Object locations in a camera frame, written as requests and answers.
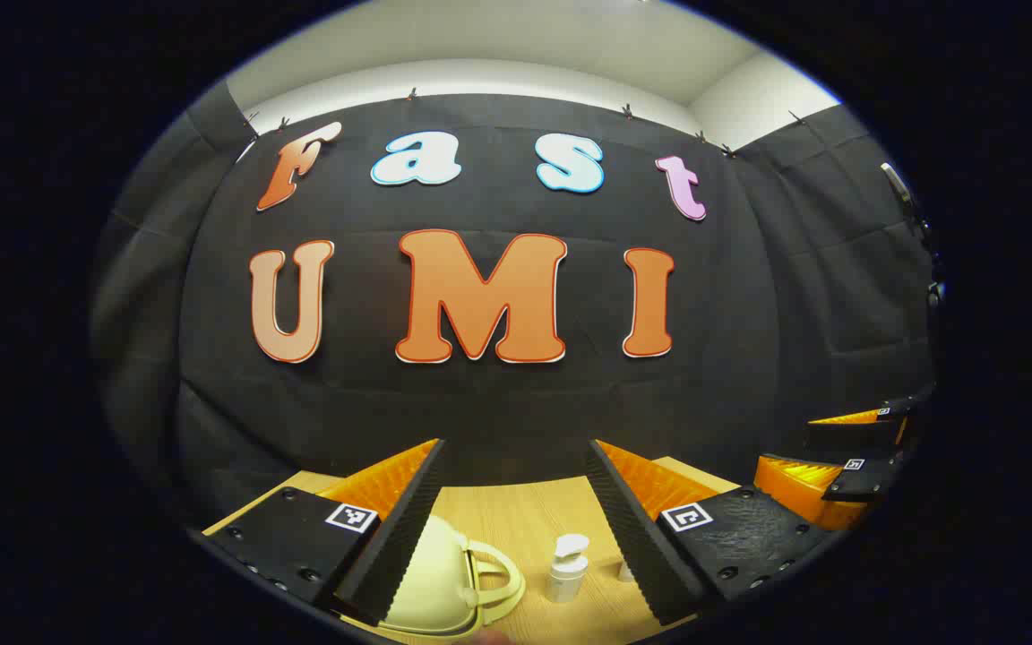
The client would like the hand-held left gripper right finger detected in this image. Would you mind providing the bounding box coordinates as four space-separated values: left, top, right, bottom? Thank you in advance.
584 438 829 627

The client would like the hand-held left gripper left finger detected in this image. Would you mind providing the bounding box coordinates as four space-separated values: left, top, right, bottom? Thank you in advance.
201 438 447 628

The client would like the white pump bottle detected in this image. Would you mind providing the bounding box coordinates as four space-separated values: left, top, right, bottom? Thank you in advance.
545 534 590 604

